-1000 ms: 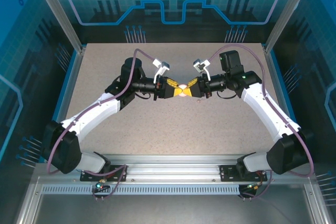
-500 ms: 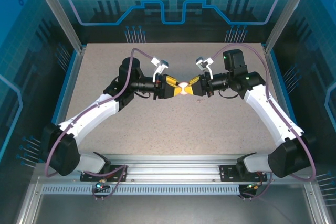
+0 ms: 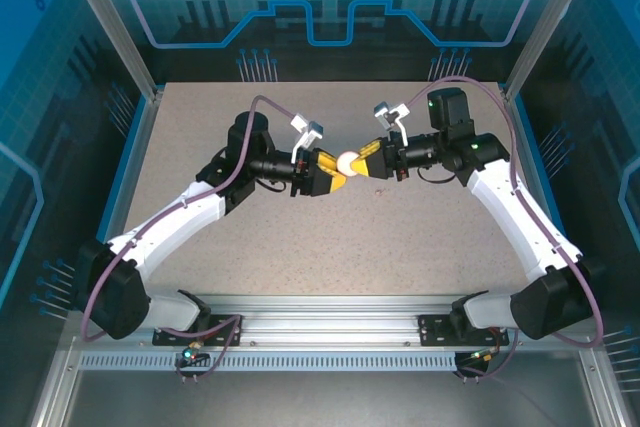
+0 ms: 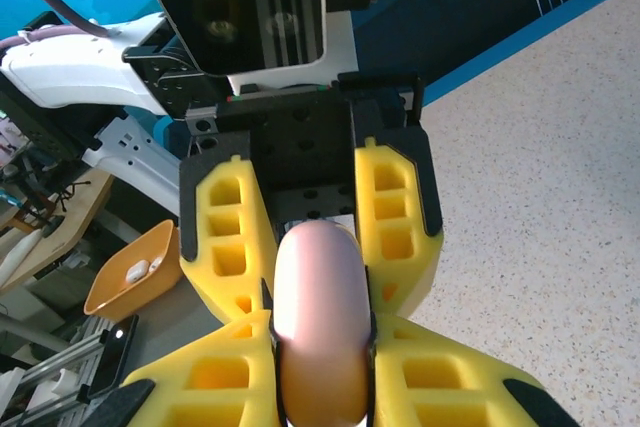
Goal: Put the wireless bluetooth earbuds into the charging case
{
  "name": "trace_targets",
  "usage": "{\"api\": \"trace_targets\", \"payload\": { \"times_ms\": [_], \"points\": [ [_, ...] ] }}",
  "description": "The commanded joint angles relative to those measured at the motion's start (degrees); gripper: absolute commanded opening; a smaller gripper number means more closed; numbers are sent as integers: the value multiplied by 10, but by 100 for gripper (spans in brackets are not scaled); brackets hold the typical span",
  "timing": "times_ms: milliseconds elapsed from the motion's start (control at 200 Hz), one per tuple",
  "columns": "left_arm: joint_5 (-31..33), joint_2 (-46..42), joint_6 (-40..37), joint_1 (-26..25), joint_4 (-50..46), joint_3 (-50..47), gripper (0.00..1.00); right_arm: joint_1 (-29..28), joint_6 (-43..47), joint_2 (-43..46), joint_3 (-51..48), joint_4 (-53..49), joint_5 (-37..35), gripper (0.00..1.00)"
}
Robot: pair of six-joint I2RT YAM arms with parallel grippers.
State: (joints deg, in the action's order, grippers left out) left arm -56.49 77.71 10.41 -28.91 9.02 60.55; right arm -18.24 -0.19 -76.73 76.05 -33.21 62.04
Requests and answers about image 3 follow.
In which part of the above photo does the cable connector with green light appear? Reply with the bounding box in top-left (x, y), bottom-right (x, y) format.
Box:
top-left (464, 346), bottom-right (504, 364)
top-left (177, 344), bottom-right (210, 367)

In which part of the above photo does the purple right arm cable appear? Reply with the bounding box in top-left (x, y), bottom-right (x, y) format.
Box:
top-left (405, 75), bottom-right (606, 383)

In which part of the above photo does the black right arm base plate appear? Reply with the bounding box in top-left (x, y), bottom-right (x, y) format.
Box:
top-left (418, 314), bottom-right (506, 347)

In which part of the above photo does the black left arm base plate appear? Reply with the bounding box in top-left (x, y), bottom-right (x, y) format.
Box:
top-left (152, 314), bottom-right (246, 347)

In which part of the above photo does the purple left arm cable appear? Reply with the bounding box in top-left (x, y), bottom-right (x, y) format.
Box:
top-left (79, 95), bottom-right (297, 384)

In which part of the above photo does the blue aluminium table side rail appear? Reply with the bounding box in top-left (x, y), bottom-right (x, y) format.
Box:
top-left (501, 89), bottom-right (581, 273)
top-left (94, 89), bottom-right (164, 248)

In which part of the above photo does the aluminium frame post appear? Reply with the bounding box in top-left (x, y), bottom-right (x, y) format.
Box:
top-left (501, 0), bottom-right (597, 103)
top-left (55, 0), bottom-right (165, 103)

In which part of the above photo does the slotted grey cable duct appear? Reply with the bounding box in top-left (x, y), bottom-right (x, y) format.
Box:
top-left (78, 352), bottom-right (464, 373)

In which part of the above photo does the pink earbud charging case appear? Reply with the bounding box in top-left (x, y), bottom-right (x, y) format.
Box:
top-left (335, 150), bottom-right (361, 177)

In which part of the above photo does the aluminium lower frame bar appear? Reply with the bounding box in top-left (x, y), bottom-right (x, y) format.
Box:
top-left (579, 346), bottom-right (626, 427)
top-left (27, 336), bottom-right (81, 427)

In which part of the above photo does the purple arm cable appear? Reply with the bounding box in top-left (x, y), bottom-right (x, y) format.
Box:
top-left (79, 95), bottom-right (297, 384)
top-left (405, 75), bottom-right (606, 383)

